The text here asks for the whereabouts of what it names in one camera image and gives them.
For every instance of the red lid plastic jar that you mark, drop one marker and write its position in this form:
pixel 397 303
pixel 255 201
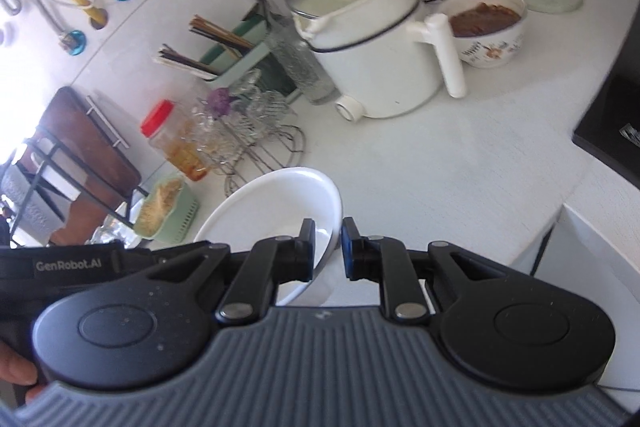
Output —
pixel 175 147

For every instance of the floral enamel bowl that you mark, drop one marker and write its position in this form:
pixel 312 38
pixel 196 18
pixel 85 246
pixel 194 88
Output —
pixel 492 49

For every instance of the white electric pot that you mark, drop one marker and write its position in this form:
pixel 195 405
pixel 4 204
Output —
pixel 380 57

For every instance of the group of glass cups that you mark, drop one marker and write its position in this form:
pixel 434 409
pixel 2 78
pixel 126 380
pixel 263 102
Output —
pixel 250 107

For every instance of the textured glass tumbler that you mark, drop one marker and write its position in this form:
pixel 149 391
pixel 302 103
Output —
pixel 205 132

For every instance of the bundle of dry noodles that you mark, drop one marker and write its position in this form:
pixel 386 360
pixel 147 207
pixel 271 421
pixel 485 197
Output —
pixel 157 204

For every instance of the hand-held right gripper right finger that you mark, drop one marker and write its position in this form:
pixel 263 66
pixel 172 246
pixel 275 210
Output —
pixel 350 252

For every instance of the textured glass mug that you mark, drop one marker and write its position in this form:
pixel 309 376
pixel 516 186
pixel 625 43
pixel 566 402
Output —
pixel 300 62

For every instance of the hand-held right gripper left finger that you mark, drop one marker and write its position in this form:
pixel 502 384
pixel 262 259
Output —
pixel 307 252

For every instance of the brown wooden cutting board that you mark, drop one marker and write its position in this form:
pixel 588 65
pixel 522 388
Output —
pixel 85 142

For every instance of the black stove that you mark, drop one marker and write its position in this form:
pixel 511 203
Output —
pixel 612 122

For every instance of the clear drinking glass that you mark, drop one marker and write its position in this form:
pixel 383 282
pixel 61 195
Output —
pixel 107 229

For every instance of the person's left hand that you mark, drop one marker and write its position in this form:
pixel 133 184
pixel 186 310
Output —
pixel 15 369

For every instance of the green chopstick holder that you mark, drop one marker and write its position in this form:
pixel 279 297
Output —
pixel 240 57

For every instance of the chopstick holder with utensils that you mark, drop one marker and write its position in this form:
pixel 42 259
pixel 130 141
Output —
pixel 210 34

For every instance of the black dish rack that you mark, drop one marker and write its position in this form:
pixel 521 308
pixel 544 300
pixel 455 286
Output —
pixel 55 167

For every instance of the green plastic basket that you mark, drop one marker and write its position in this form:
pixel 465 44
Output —
pixel 182 217

